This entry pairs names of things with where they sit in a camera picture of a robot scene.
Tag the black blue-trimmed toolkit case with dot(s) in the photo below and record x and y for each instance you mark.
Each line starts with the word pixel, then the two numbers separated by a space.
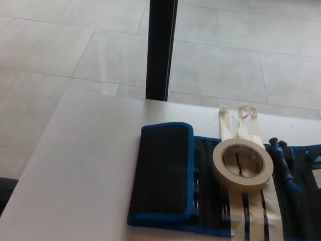
pixel 162 167

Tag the beige masking tape roll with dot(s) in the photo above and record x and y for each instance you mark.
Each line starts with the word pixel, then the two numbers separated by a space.
pixel 220 168

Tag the black extension bar tool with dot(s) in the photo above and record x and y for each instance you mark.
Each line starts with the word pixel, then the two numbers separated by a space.
pixel 287 151

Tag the blue triangular pick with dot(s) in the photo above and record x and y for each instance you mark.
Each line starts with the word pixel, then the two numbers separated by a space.
pixel 318 159

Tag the black vertical post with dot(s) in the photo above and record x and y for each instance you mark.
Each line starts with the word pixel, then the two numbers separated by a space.
pixel 160 43

